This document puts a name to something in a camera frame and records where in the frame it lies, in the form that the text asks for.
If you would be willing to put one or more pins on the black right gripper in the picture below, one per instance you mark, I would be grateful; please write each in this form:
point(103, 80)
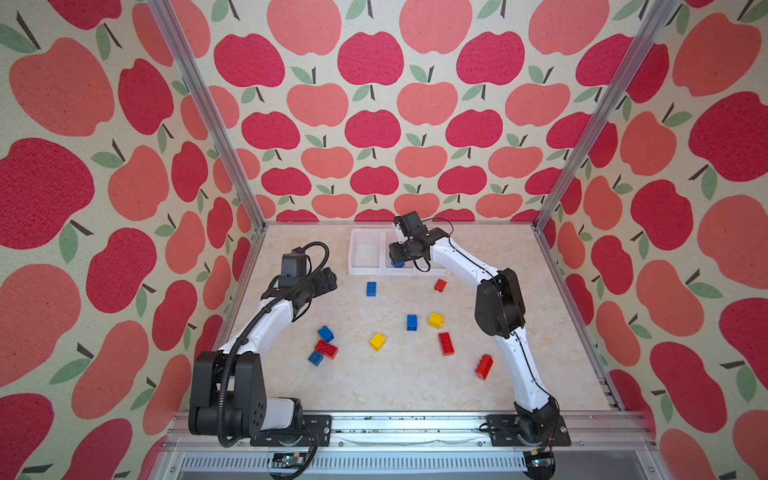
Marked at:
point(394, 253)

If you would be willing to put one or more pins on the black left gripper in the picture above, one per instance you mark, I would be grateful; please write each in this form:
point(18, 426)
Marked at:
point(325, 282)

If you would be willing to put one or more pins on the yellow lego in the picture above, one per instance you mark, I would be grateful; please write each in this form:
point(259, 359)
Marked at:
point(378, 341)
point(436, 320)

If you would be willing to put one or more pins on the red long lego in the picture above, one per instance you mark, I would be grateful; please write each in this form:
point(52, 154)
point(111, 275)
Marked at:
point(446, 344)

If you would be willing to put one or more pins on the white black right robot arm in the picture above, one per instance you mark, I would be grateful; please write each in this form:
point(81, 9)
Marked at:
point(500, 313)

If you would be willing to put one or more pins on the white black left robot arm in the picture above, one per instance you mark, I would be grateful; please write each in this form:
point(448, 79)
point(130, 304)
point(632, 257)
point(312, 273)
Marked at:
point(228, 392)

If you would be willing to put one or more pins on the white middle plastic bin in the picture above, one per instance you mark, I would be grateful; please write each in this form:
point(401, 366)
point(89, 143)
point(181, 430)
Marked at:
point(390, 268)

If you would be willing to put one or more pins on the white plastic bin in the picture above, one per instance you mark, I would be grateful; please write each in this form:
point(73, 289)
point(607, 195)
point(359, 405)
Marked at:
point(390, 268)
point(444, 267)
point(365, 253)

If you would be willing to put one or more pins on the white right plastic bin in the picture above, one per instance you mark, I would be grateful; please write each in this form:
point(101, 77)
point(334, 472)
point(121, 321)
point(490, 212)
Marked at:
point(444, 267)

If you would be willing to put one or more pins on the small red lego near bins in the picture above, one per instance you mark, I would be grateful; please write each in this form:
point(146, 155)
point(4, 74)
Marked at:
point(440, 285)

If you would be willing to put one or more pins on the white left plastic bin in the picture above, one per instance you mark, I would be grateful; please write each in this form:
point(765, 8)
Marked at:
point(365, 253)

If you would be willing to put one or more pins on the small blue lego left lower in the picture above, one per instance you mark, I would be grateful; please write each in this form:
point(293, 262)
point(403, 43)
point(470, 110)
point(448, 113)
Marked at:
point(315, 358)

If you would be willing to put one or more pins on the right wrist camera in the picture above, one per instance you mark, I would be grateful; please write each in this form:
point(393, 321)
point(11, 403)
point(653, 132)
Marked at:
point(409, 226)

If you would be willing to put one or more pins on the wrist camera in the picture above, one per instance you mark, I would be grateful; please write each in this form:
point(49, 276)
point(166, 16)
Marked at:
point(294, 268)
point(409, 226)

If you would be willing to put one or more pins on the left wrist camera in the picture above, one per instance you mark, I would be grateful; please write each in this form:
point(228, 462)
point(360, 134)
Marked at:
point(294, 268)

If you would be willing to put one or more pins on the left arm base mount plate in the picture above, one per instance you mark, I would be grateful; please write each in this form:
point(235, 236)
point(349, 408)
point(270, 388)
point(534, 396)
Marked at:
point(314, 431)

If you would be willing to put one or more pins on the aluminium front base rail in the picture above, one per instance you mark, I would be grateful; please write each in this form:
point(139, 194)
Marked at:
point(421, 445)

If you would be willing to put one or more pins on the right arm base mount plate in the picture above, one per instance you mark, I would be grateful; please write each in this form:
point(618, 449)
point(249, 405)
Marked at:
point(511, 431)

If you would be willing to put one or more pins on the aluminium left frame post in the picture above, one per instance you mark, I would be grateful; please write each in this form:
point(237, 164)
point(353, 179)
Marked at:
point(173, 34)

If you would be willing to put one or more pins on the aluminium frame post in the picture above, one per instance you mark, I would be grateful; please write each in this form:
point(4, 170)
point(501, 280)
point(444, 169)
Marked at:
point(173, 34)
point(656, 19)

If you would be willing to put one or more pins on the aluminium right frame post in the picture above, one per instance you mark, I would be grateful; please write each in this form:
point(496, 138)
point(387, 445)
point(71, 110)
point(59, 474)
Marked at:
point(656, 19)

